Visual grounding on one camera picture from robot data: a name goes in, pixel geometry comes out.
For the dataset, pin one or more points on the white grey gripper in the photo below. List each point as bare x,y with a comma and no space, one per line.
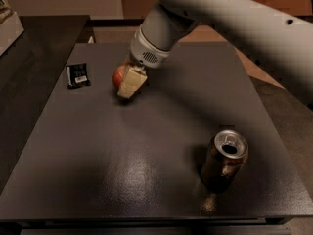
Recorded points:
146,51

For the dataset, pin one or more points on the red apple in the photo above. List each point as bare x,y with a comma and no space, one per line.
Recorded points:
118,76

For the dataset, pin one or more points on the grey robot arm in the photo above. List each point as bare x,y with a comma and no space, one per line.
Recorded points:
281,44

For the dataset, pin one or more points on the black snack packet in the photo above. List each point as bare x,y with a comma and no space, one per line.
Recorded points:
77,76

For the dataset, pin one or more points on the brown soda can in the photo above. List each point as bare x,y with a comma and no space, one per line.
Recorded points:
226,155

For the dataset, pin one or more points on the white box at left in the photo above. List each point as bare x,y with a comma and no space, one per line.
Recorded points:
10,26

